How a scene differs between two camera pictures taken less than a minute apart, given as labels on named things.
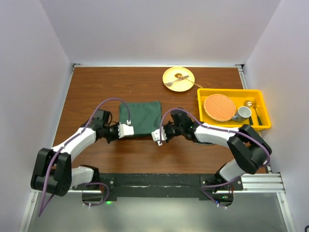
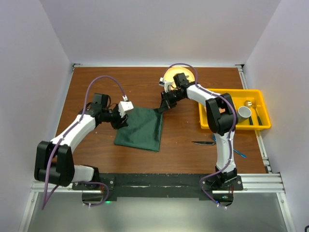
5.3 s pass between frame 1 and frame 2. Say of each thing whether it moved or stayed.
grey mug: stayed
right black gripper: moved
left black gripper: moved
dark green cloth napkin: moved
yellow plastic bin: stayed
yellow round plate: stayed
